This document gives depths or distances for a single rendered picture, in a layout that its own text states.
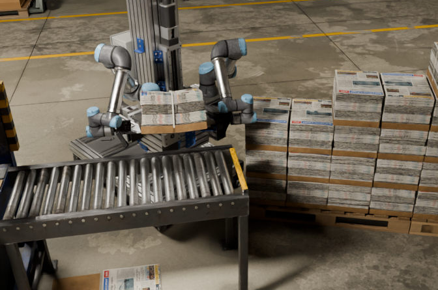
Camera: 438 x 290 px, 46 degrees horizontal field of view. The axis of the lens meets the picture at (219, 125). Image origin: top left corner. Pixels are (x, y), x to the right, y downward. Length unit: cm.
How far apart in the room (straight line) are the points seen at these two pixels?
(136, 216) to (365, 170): 160
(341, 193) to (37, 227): 200
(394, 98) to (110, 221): 183
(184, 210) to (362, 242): 150
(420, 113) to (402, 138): 20
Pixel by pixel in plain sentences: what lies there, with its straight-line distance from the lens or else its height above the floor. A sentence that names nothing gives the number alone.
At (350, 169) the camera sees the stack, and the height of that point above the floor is 51.
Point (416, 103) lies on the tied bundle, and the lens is 338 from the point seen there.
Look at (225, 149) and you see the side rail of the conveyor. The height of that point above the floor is 80.
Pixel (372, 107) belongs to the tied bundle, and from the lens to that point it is 336.
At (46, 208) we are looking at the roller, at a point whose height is 80.
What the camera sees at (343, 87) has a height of 107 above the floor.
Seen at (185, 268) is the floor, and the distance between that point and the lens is 354.
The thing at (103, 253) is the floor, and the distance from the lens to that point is 374.
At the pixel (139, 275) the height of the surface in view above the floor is 1.
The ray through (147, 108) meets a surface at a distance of 301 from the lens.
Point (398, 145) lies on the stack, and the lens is 351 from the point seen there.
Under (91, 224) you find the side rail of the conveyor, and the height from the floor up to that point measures 74.
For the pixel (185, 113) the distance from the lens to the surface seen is 302.
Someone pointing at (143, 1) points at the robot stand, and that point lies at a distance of 348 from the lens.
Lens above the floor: 250
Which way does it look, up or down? 30 degrees down
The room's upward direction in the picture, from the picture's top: 2 degrees counter-clockwise
